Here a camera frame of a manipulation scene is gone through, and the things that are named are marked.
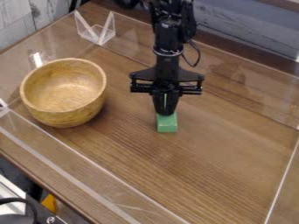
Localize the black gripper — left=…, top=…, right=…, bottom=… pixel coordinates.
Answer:
left=129, top=67, right=204, bottom=115

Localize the green rectangular block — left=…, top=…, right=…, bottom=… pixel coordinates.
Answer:
left=154, top=94, right=180, bottom=134

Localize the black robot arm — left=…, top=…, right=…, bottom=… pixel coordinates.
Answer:
left=129, top=0, right=204, bottom=116

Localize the brown wooden bowl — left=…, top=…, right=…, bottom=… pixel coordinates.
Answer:
left=20, top=58, right=108, bottom=128

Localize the yellow object under table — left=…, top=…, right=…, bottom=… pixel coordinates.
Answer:
left=41, top=194, right=57, bottom=213

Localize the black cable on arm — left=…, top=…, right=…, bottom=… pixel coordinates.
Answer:
left=180, top=39, right=201, bottom=68

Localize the clear acrylic corner bracket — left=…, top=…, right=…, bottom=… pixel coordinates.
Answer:
left=73, top=11, right=116, bottom=46

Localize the clear acrylic enclosure wall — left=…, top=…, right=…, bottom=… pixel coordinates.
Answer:
left=0, top=17, right=299, bottom=224

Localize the black device with cable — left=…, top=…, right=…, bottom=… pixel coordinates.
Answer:
left=0, top=197, right=68, bottom=224

